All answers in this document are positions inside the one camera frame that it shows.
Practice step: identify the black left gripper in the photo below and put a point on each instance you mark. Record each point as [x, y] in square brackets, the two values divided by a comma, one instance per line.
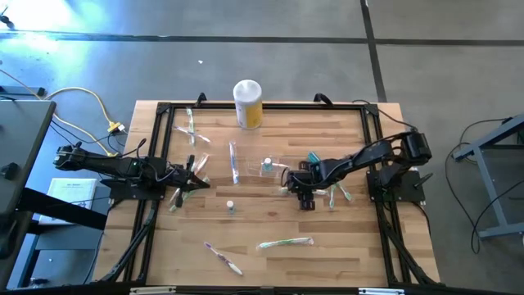
[176, 176]

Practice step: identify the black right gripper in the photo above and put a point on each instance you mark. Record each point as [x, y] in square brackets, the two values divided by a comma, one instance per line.
[309, 180]

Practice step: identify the blue toothbrush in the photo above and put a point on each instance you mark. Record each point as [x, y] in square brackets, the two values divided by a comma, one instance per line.
[233, 162]

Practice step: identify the purple white toothbrush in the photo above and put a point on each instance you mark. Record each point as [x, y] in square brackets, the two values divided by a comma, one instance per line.
[223, 258]

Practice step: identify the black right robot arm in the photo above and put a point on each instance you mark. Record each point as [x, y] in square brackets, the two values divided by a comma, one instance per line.
[368, 155]

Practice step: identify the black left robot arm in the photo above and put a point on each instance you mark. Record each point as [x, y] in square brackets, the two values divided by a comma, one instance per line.
[106, 166]

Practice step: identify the white yellow wipes canister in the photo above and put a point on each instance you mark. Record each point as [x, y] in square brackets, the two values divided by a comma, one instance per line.
[247, 102]

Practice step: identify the white booklet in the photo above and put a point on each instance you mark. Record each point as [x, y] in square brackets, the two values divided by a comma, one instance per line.
[69, 192]

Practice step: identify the grey desk shelf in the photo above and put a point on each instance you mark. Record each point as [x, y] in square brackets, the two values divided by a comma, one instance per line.
[65, 262]

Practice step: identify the dark grey desk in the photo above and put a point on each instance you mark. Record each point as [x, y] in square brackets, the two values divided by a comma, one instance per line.
[20, 135]

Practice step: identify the black knob on desk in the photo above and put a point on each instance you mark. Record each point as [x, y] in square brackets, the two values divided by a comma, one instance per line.
[10, 170]

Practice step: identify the black floor bar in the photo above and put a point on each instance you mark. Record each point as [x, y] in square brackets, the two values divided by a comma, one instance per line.
[22, 90]

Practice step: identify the black aluminium table frame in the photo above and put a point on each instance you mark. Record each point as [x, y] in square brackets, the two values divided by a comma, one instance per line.
[307, 106]

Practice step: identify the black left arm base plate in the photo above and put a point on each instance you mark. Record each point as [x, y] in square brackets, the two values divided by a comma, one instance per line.
[123, 193]

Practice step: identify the silver metal bracket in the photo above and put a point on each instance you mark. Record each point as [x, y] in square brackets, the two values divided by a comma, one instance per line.
[151, 290]
[380, 291]

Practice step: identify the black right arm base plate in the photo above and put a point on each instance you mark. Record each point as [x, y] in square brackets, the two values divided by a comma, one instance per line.
[413, 192]

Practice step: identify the blue-grey metal table frame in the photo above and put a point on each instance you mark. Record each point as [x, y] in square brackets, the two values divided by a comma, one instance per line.
[491, 190]

